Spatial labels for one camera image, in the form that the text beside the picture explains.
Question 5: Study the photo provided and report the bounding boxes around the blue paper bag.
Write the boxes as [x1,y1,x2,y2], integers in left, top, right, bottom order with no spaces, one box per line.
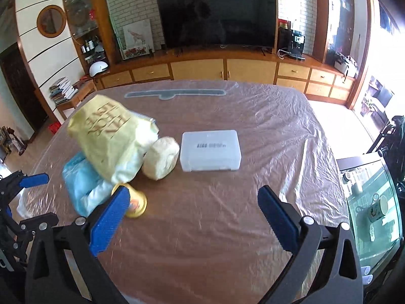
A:
[62,152,114,218]

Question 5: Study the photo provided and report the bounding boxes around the yellow plastic cup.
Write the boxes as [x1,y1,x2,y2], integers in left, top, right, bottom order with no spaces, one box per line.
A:
[111,183,148,218]

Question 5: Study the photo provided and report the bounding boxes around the yellow paper bag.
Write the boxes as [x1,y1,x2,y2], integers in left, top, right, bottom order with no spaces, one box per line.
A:
[67,95,159,185]

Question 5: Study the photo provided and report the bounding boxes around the clear plastic box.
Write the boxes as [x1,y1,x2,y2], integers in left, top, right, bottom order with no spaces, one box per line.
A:
[180,130,242,172]

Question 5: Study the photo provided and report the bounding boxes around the stack of books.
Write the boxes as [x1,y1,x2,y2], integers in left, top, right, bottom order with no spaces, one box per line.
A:
[49,77,77,105]

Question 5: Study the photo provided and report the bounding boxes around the white mug with lizard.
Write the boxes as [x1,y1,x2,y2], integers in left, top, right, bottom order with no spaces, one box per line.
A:
[367,196,389,223]

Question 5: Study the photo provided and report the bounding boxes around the white dome lamp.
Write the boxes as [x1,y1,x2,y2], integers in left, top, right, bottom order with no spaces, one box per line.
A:
[89,61,108,78]

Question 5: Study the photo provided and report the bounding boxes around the black bag on chair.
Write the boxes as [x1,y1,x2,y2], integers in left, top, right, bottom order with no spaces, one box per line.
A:
[379,115,404,183]

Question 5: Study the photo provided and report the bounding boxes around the wooden tv cabinet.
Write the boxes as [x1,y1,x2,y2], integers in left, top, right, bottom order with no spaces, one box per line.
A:
[95,48,356,108]

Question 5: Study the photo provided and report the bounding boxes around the floral framed picture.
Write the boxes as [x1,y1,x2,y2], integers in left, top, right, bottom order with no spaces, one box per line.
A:
[122,45,150,60]

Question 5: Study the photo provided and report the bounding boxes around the black coffee machine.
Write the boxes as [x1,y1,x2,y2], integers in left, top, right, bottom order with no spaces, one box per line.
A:
[277,28,306,61]

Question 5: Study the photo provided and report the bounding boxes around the black flat television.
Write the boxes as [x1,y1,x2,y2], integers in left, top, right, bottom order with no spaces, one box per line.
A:
[157,0,277,49]

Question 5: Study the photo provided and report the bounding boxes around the round wall mirror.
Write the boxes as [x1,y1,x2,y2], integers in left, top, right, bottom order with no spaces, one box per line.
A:
[36,5,67,39]

